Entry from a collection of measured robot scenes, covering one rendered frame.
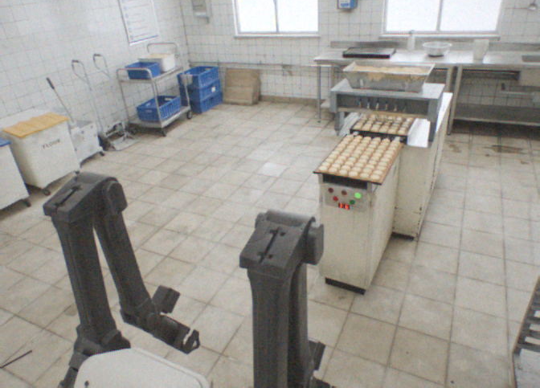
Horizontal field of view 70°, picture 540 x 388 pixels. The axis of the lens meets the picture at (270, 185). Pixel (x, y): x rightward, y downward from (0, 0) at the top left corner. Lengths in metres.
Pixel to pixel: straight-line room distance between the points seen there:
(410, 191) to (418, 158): 0.27
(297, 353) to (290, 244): 0.29
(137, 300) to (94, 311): 0.12
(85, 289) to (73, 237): 0.12
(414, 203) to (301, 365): 2.33
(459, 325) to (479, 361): 0.24
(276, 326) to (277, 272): 0.10
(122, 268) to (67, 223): 0.19
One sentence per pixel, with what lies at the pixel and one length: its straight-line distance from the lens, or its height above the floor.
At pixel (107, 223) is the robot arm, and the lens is 0.89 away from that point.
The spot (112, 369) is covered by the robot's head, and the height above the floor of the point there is 1.39.
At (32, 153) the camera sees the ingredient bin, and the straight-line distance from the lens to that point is 4.58.
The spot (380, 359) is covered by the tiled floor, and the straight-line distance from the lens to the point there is 2.48.
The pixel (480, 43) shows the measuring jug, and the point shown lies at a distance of 5.17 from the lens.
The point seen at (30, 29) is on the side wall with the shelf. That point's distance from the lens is 5.35.
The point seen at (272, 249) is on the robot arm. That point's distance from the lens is 0.58.
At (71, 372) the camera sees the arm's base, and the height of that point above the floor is 1.25.
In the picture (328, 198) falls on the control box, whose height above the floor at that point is 0.75.
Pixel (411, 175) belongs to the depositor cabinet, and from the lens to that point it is 2.94.
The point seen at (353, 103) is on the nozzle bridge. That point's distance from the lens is 2.92.
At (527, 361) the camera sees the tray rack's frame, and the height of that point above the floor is 0.15.
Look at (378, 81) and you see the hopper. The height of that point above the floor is 1.25.
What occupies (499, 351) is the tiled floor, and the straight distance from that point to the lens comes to 2.70.
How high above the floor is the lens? 1.98
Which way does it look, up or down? 30 degrees down
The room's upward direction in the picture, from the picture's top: 5 degrees counter-clockwise
